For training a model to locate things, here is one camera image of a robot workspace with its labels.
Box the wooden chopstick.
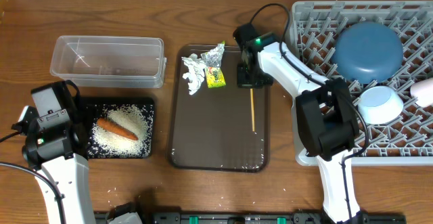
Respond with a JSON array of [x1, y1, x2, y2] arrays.
[[250, 88, 256, 132]]

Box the foil snack wrapper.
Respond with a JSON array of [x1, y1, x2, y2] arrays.
[[201, 41, 226, 89]]

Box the white paper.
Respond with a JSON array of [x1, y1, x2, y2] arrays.
[[181, 53, 206, 95]]

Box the blue plastic plate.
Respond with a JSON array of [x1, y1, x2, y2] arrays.
[[331, 22, 403, 84]]

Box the light blue bowl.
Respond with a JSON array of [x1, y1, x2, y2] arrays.
[[358, 86, 403, 125]]

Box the pile of white rice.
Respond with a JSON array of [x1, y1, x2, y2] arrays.
[[88, 104, 153, 158]]

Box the orange carrot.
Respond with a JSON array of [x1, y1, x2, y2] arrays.
[[97, 118, 139, 141]]

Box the white cup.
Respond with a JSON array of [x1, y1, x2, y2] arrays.
[[410, 78, 433, 108]]

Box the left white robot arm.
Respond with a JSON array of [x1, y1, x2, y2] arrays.
[[9, 81, 96, 223]]

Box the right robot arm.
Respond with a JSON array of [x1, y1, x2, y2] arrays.
[[233, 23, 363, 223]]

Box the grey dishwasher rack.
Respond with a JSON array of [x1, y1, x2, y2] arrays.
[[287, 1, 432, 166]]

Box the black waste tray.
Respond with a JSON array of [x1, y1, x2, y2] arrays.
[[82, 97, 156, 159]]

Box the brown serving tray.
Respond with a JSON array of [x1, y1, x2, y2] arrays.
[[168, 45, 270, 173]]

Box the clear plastic bin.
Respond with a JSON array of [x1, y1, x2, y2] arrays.
[[50, 35, 166, 89]]

